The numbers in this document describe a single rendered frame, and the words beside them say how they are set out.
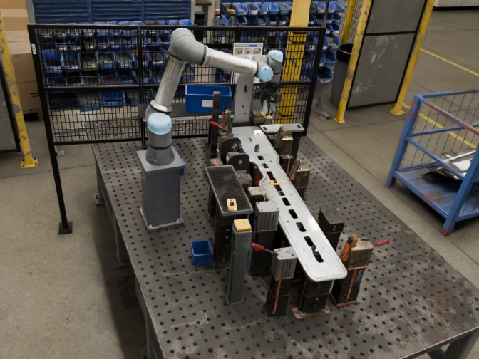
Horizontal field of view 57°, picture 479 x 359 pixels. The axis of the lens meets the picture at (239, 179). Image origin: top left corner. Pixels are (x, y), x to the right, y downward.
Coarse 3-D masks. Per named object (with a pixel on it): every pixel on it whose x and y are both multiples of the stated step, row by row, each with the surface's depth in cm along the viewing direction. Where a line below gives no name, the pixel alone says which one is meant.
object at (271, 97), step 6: (270, 84) 236; (276, 84) 237; (264, 90) 242; (270, 90) 239; (276, 90) 240; (264, 96) 243; (270, 96) 239; (276, 96) 239; (270, 102) 242; (276, 102) 241
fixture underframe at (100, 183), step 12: (96, 168) 358; (96, 204) 371; (108, 204) 336; (120, 240) 307; (120, 252) 313; (120, 264) 316; (468, 336) 225; (144, 348) 262; (156, 348) 238; (456, 348) 234; (468, 348) 231
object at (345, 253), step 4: (352, 236) 192; (356, 236) 192; (348, 240) 194; (352, 240) 192; (356, 240) 192; (348, 244) 195; (352, 244) 192; (344, 248) 197; (348, 248) 194; (344, 252) 196; (348, 252) 195; (344, 256) 196; (348, 256) 196; (344, 260) 197
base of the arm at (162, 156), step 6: (150, 150) 226; (156, 150) 224; (162, 150) 224; (168, 150) 227; (150, 156) 226; (156, 156) 225; (162, 156) 225; (168, 156) 227; (174, 156) 232; (150, 162) 227; (156, 162) 226; (162, 162) 226; (168, 162) 228
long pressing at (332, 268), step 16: (240, 128) 291; (256, 128) 293; (256, 160) 259; (272, 160) 260; (272, 192) 233; (288, 192) 234; (288, 208) 223; (304, 208) 224; (288, 224) 212; (304, 224) 213; (288, 240) 203; (304, 240) 204; (320, 240) 204; (304, 256) 194; (336, 256) 197; (304, 272) 187; (320, 272) 187; (336, 272) 188
